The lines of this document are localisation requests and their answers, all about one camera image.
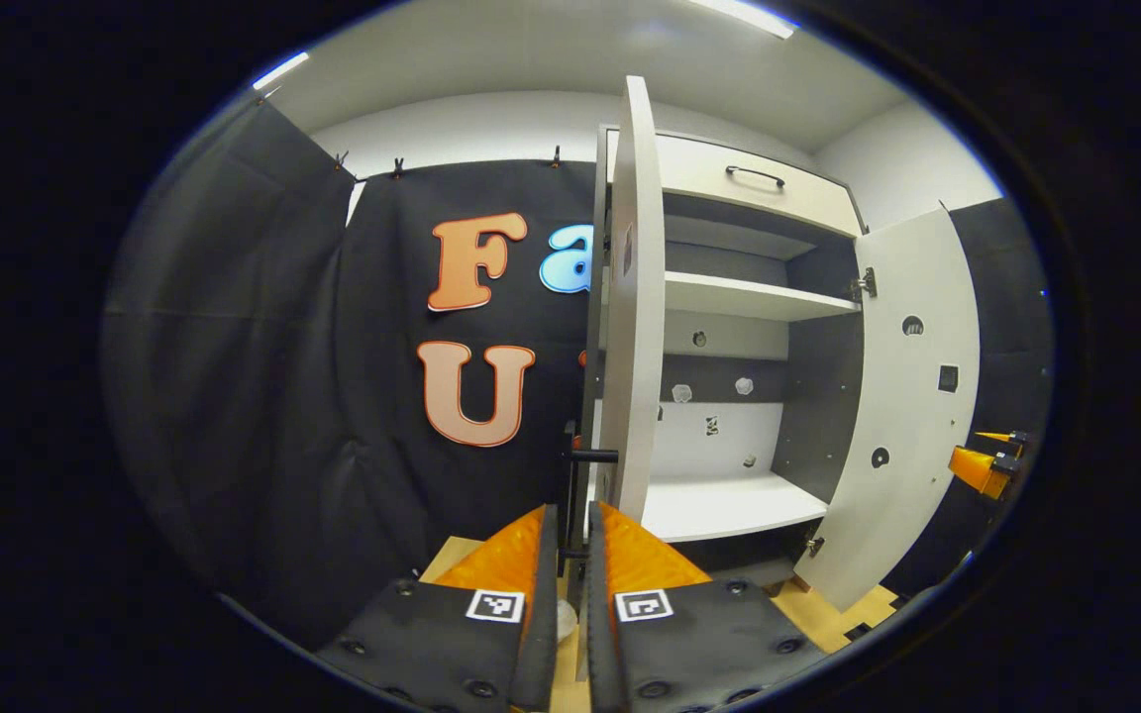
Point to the camera sticker shoe cabinet door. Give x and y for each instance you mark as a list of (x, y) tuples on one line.
[(635, 297)]

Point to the metal door hinge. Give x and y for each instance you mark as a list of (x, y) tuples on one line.
[(865, 284), (814, 545)]

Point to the beige double-door shoe cabinet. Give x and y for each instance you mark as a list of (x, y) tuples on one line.
[(818, 396)]

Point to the white round bowl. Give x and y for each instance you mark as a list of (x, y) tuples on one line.
[(567, 619)]

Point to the beige cabinet drawer front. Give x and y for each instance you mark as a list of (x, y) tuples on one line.
[(709, 173)]

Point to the ceiling light panel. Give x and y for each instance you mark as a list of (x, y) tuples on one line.
[(280, 71), (744, 15)]

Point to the white cabinet shelf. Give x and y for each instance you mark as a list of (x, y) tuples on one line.
[(719, 505), (729, 295)]

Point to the headphone sticker shoe cabinet door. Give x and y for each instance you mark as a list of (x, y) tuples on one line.
[(912, 446)]

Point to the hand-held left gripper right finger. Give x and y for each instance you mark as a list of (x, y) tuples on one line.
[(602, 654)]

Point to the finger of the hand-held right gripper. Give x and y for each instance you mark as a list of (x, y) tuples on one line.
[(977, 470), (1001, 437)]

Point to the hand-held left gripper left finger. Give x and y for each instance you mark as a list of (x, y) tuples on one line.
[(543, 644)]

